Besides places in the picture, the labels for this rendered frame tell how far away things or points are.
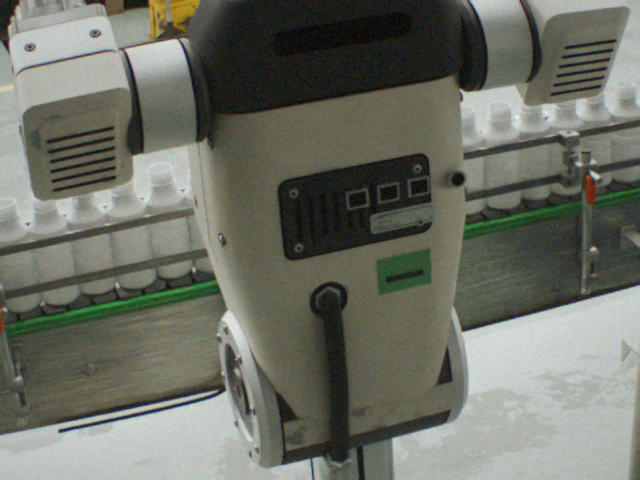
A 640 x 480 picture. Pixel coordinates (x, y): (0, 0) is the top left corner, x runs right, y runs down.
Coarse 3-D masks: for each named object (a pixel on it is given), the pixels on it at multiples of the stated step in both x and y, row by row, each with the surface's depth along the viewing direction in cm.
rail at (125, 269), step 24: (504, 144) 197; (528, 144) 199; (600, 168) 205; (624, 168) 206; (480, 192) 199; (504, 192) 201; (144, 216) 184; (168, 216) 185; (48, 240) 180; (72, 240) 182; (144, 264) 187; (168, 264) 188; (24, 288) 182; (48, 288) 183
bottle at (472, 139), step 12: (468, 108) 198; (468, 120) 196; (468, 132) 197; (468, 144) 197; (480, 144) 198; (468, 168) 198; (480, 168) 199; (468, 180) 199; (480, 180) 200; (468, 192) 200; (468, 204) 201; (480, 204) 202
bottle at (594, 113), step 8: (600, 96) 202; (584, 104) 204; (592, 104) 202; (600, 104) 202; (584, 112) 204; (592, 112) 203; (600, 112) 203; (608, 112) 204; (584, 120) 203; (592, 120) 202; (600, 120) 202; (608, 120) 203; (592, 136) 204; (600, 136) 203; (608, 136) 204; (584, 144) 205; (592, 144) 204; (600, 144) 204; (608, 144) 205; (592, 152) 205; (600, 152) 205; (608, 152) 205; (600, 160) 205; (608, 160) 206; (608, 176) 207
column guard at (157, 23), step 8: (152, 0) 640; (160, 0) 629; (176, 0) 631; (184, 0) 633; (192, 0) 634; (200, 0) 635; (152, 8) 644; (160, 8) 631; (176, 8) 633; (184, 8) 634; (192, 8) 636; (152, 16) 646; (160, 16) 633; (176, 16) 635; (184, 16) 636; (192, 16) 638; (152, 24) 650; (160, 24) 635; (176, 24) 636; (184, 24) 638; (152, 32) 655; (160, 32) 637
